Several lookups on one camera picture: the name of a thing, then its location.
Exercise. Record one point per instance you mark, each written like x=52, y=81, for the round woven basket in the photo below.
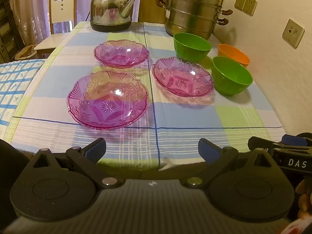
x=26, y=51

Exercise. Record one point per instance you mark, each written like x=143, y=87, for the green plastic bowl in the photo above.
x=230, y=78
x=191, y=47

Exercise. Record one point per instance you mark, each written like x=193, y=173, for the checked tablecloth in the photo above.
x=182, y=117

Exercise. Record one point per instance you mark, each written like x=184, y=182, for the sheer patterned curtain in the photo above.
x=29, y=4

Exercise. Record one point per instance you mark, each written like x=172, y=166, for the orange plastic bowl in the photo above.
x=235, y=54

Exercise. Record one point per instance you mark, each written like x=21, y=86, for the stainless steel steamer pot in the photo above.
x=192, y=12

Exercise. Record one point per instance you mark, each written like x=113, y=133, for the dark shelving rack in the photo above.
x=8, y=29

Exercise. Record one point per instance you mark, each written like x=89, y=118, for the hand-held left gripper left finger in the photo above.
x=96, y=149

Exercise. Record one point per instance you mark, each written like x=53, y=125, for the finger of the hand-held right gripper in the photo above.
x=293, y=140
x=258, y=142

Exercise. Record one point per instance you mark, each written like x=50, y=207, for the person's right hand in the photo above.
x=303, y=193

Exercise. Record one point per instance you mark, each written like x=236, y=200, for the pink glass plate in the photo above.
x=107, y=102
x=121, y=54
x=182, y=78

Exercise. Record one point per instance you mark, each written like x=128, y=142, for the beige wall switch plate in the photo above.
x=293, y=33

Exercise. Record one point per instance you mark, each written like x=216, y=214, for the white wooden chair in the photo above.
x=62, y=7

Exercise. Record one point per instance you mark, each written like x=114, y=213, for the red patterned clothing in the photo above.
x=301, y=225

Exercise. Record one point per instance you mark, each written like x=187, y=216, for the beige wall socket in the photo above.
x=251, y=6
x=240, y=2

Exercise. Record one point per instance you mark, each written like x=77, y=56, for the stainless steel kettle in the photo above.
x=109, y=9

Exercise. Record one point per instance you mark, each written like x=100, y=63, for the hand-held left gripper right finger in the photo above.
x=207, y=150

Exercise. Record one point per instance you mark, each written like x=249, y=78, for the blue grid cloth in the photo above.
x=14, y=82

